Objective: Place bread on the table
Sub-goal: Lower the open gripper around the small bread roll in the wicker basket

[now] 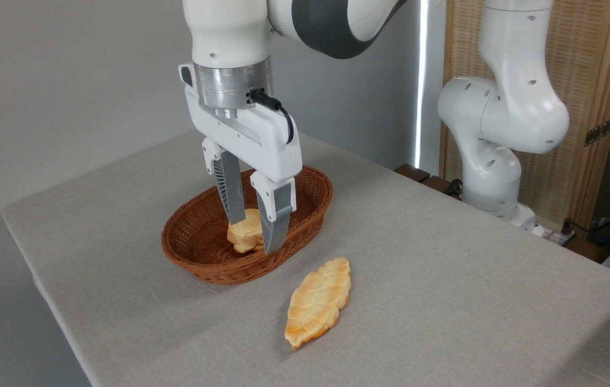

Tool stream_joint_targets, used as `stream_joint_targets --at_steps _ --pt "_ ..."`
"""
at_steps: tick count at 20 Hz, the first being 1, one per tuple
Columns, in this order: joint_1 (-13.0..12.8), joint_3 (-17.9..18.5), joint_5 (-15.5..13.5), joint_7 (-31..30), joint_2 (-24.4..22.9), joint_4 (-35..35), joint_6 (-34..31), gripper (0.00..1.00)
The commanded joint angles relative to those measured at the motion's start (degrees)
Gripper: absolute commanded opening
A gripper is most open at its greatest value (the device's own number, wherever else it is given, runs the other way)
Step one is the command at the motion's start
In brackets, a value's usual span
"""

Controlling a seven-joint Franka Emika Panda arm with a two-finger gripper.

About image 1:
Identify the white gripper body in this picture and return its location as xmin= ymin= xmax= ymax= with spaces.
xmin=178 ymin=63 xmax=304 ymax=184

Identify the white power strip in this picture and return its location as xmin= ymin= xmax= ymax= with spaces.
xmin=529 ymin=223 xmax=577 ymax=247

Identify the grey tablecloth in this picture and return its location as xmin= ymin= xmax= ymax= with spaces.
xmin=1 ymin=129 xmax=610 ymax=387

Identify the small round bread roll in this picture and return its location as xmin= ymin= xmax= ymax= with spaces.
xmin=226 ymin=208 xmax=266 ymax=254

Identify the dark metal screen hinge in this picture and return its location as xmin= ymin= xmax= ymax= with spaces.
xmin=584 ymin=115 xmax=610 ymax=147

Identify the brown wicker basket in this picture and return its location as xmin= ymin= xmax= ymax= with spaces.
xmin=161 ymin=164 xmax=334 ymax=286

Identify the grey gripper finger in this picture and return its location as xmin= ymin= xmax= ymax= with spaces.
xmin=250 ymin=170 xmax=298 ymax=255
xmin=201 ymin=138 xmax=246 ymax=226

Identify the long flat braided bread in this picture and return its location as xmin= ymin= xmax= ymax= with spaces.
xmin=284 ymin=257 xmax=353 ymax=350

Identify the wooden rattan folding screen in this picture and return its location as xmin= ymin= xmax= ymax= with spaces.
xmin=439 ymin=0 xmax=610 ymax=233

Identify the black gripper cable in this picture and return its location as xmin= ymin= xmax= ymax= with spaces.
xmin=247 ymin=88 xmax=296 ymax=145

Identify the dark wooden slatted bench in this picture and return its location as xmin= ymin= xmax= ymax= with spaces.
xmin=393 ymin=163 xmax=462 ymax=200

